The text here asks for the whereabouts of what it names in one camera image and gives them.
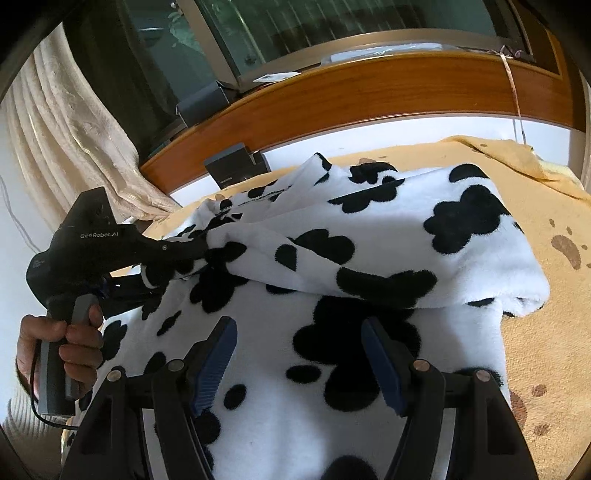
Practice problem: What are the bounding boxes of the black white cow-print fleece garment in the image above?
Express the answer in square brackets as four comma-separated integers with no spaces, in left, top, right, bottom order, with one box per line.
[59,152,552,480]

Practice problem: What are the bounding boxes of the orange wooden window sill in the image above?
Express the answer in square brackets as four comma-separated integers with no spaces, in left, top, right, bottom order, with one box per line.
[140,52,586,194]

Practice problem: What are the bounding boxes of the white plastic sheet on sill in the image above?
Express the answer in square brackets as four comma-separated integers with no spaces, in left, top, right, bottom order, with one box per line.
[321,42,460,65]

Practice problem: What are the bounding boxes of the white paper card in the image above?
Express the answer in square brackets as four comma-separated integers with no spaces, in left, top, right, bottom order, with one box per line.
[252,72,300,84]

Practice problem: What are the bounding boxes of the black device at bed edge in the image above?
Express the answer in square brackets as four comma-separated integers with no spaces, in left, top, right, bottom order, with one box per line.
[204,143,270,189]

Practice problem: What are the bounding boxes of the thin black cable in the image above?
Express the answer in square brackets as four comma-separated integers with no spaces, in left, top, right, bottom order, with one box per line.
[28,343,80,432]

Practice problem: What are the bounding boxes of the black box on sill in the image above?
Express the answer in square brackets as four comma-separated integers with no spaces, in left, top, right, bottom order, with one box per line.
[176,81,230,127]

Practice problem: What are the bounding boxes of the beige curtain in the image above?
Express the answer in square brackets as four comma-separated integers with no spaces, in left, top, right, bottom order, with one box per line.
[2,27,179,229]

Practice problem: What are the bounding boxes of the person's left hand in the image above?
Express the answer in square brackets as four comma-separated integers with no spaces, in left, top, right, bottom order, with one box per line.
[16,304,103,399]

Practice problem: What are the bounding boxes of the thin hanging cord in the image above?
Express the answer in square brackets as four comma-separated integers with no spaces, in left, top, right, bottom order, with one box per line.
[498,45,528,144]

